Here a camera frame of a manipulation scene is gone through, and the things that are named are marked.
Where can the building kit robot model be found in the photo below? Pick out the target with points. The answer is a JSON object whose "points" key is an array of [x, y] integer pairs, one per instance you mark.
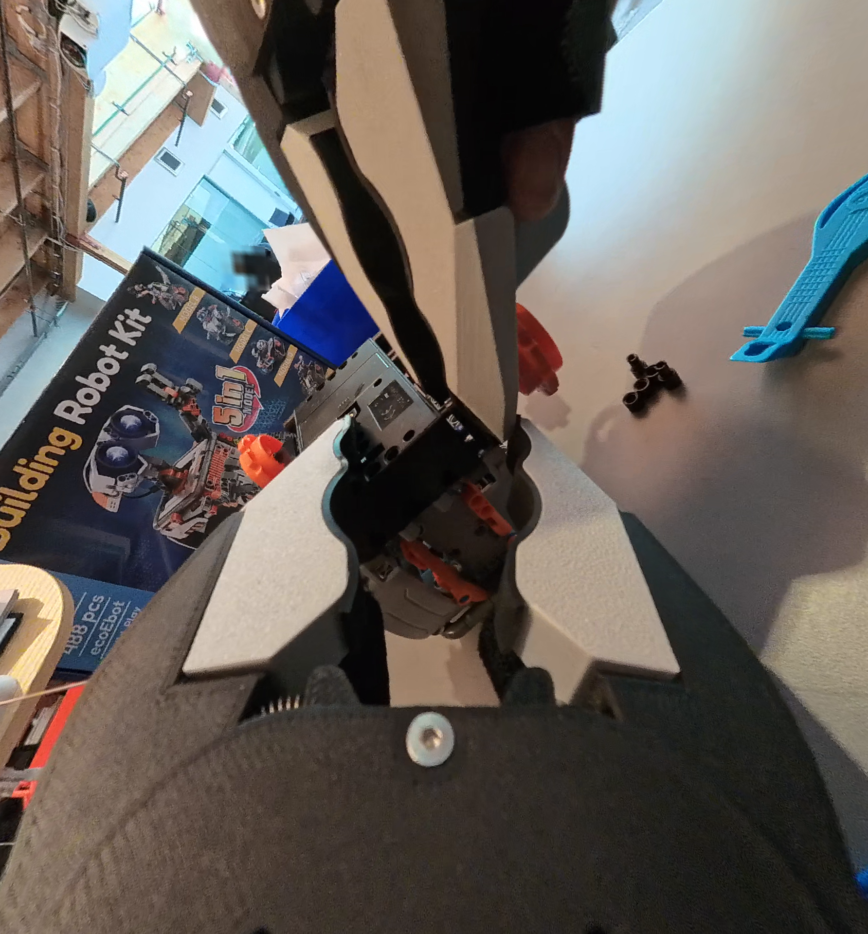
{"points": [[405, 482]]}

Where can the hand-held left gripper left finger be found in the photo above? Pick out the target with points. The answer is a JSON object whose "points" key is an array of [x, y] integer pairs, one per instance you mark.
{"points": [[266, 599]]}

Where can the person's right hand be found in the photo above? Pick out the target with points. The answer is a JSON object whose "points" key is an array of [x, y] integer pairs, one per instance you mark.
{"points": [[533, 161]]}

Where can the blue robot kit box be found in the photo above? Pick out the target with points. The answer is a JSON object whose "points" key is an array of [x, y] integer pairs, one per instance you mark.
{"points": [[99, 438]]}

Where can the blue storage bin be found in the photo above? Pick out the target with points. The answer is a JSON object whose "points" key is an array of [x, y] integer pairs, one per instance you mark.
{"points": [[325, 314]]}

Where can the crumpled white paper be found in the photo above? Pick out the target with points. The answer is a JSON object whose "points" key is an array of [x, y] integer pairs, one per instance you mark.
{"points": [[300, 248]]}

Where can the black pin connector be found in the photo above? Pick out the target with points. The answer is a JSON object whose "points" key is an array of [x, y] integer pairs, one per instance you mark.
{"points": [[650, 383]]}

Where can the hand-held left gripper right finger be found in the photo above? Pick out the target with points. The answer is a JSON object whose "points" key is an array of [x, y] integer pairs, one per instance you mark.
{"points": [[595, 584]]}

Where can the blue plastic pin tool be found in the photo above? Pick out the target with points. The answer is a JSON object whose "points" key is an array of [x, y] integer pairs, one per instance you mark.
{"points": [[828, 256]]}

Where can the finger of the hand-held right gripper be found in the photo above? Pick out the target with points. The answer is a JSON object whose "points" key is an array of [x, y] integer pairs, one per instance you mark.
{"points": [[332, 205], [405, 117]]}

